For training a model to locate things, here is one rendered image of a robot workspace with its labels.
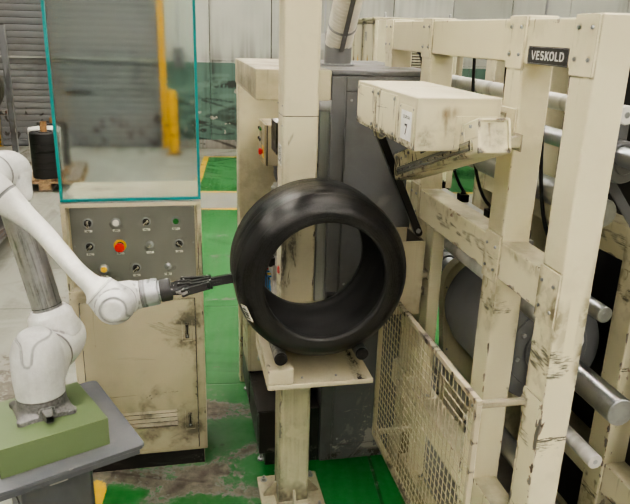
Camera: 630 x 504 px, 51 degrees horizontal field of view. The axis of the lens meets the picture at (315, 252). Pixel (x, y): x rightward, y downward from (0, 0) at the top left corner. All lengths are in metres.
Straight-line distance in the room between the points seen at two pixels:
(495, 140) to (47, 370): 1.52
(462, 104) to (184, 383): 1.81
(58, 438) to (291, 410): 0.96
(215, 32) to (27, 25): 2.91
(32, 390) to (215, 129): 9.39
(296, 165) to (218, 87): 8.97
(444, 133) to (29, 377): 1.46
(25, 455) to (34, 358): 0.29
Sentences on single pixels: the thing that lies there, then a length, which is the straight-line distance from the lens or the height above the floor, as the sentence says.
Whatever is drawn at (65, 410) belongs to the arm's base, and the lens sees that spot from 2.35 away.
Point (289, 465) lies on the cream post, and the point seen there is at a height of 0.20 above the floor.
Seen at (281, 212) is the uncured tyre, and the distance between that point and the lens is 2.05.
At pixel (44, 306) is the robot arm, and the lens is 2.44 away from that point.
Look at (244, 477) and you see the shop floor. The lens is 3.21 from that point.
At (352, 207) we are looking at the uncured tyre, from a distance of 2.08.
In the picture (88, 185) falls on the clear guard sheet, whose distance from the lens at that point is 2.79.
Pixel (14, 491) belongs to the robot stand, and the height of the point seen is 0.64.
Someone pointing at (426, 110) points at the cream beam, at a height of 1.75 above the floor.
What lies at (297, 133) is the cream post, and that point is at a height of 1.60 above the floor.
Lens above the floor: 1.94
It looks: 19 degrees down
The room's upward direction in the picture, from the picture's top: 2 degrees clockwise
